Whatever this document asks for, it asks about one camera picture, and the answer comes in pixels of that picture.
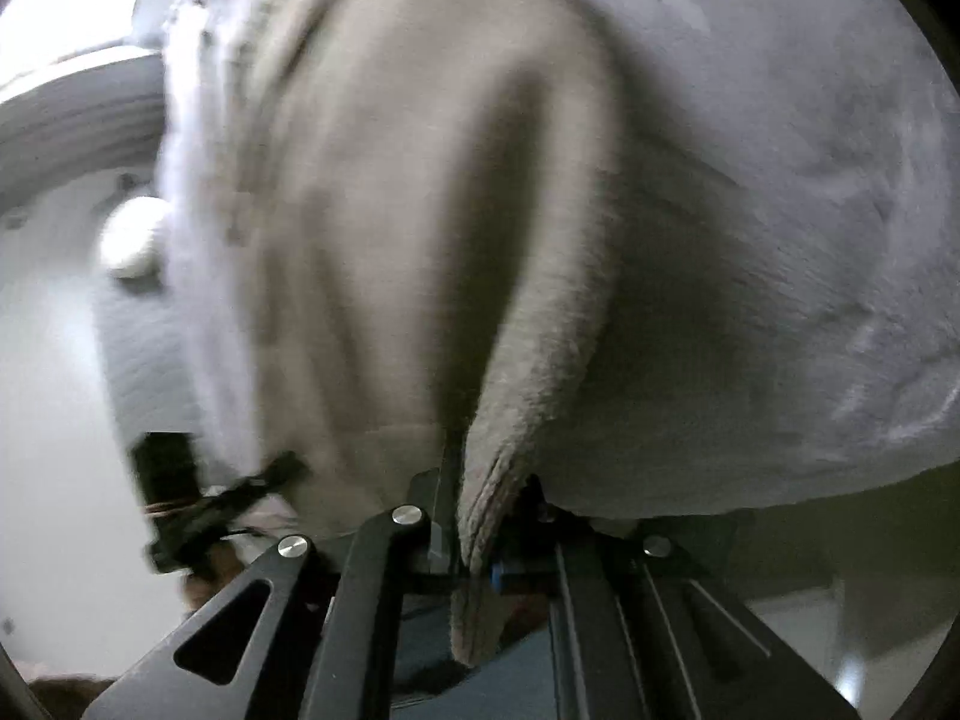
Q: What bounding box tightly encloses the lavender embossed plush blanket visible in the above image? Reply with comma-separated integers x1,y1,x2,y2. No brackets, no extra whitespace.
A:
154,0,960,541

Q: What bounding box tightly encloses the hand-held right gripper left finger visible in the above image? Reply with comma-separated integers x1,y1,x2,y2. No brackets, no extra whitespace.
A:
82,467,460,720

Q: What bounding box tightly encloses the taupe knit sweater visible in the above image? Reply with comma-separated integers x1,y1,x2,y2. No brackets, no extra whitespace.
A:
161,0,625,670

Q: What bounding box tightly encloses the grey quilted pillow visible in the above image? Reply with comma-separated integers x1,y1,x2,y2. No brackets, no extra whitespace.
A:
94,274,215,455

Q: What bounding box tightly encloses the white round pleated pillow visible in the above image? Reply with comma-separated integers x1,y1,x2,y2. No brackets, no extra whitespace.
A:
100,195,172,280

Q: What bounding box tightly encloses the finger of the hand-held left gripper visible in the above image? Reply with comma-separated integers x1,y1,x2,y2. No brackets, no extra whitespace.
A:
199,451,310,522

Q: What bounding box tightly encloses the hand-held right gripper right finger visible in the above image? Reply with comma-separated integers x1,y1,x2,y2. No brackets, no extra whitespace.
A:
489,475,863,720

